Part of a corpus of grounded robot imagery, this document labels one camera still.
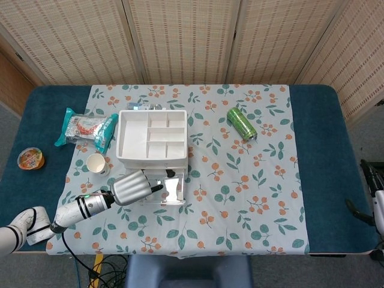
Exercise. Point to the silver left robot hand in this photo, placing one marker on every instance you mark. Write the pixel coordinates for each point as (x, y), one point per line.
(130, 187)

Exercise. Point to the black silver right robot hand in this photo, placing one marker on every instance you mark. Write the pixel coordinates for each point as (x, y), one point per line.
(373, 177)

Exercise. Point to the clear plastic drawer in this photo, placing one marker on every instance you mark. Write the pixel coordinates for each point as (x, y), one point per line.
(159, 168)
(172, 189)

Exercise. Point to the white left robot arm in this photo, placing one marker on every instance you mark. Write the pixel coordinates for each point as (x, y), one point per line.
(81, 207)

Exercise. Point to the white plastic drawer organizer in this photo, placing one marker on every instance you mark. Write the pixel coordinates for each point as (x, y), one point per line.
(135, 138)

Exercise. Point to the white flower print paper cup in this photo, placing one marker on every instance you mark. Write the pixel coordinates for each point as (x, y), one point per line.
(97, 165)

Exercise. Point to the dark heart-shaped stone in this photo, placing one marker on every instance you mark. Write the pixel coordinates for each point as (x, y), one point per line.
(170, 173)

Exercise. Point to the table with blue cover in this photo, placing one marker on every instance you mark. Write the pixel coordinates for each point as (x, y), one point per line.
(324, 150)

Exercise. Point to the teal snack bag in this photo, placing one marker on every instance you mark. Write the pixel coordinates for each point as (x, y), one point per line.
(87, 129)

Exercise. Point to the clear blister pack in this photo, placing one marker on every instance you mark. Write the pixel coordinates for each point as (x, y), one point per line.
(144, 106)

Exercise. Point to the yellow floor tape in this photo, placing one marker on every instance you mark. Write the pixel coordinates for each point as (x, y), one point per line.
(96, 270)

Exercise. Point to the fruit and leaf print tablecloth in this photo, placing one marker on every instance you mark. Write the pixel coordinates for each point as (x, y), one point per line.
(228, 195)

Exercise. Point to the orange jelly cup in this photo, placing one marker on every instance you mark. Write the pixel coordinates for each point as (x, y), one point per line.
(31, 159)

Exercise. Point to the blue padded chair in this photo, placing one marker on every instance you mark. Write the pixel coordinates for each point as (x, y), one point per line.
(189, 273)

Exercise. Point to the green energy drink can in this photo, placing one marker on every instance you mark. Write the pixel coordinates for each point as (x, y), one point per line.
(241, 123)

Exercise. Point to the brown wooden door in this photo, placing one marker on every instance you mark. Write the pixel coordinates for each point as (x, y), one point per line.
(12, 84)

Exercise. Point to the woven folding screen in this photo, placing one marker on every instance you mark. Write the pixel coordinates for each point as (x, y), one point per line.
(186, 39)

